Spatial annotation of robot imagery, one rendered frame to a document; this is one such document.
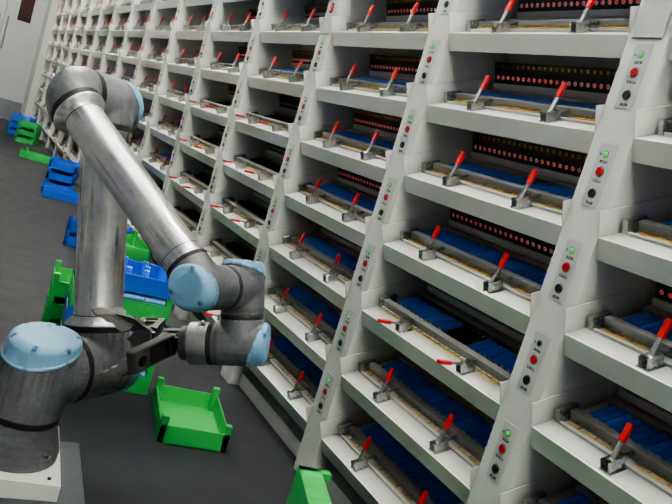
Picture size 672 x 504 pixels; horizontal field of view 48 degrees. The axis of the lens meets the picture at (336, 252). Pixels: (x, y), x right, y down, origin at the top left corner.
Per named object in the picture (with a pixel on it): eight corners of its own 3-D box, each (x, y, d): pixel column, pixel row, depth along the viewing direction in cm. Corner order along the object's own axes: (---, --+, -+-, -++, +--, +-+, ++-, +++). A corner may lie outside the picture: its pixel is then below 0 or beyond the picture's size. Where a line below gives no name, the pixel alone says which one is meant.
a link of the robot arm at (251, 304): (244, 259, 150) (243, 322, 150) (274, 259, 160) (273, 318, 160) (205, 258, 154) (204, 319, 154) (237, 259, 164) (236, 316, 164)
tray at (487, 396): (500, 424, 155) (500, 383, 152) (362, 324, 207) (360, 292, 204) (576, 399, 163) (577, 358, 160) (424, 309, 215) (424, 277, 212)
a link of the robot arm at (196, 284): (43, 42, 159) (218, 287, 137) (87, 57, 170) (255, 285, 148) (13, 83, 162) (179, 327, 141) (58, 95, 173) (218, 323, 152)
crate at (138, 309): (68, 305, 226) (74, 280, 225) (68, 287, 245) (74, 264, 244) (167, 324, 237) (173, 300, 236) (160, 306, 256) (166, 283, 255)
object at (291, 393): (308, 436, 220) (304, 394, 216) (240, 358, 272) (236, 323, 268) (369, 417, 228) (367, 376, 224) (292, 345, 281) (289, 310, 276)
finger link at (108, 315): (99, 302, 162) (135, 327, 162) (88, 311, 156) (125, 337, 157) (107, 291, 161) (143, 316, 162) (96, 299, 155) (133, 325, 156)
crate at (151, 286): (74, 280, 225) (81, 254, 224) (74, 264, 244) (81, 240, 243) (173, 300, 236) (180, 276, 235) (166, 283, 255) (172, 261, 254)
